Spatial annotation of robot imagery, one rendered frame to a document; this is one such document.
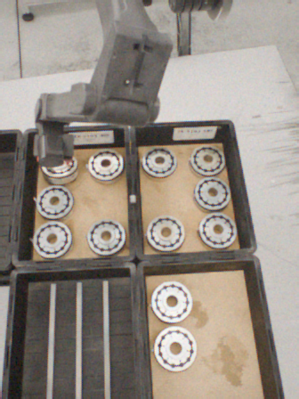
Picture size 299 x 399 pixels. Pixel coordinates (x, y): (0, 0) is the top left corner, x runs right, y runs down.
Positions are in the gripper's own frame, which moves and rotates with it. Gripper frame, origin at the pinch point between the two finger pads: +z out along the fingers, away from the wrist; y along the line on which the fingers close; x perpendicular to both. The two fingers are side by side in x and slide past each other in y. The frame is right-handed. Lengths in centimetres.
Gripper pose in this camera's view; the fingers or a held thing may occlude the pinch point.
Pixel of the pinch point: (59, 161)
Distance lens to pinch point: 108.6
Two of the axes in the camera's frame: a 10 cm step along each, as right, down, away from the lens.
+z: -0.7, 3.8, 9.2
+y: 10.0, -0.2, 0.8
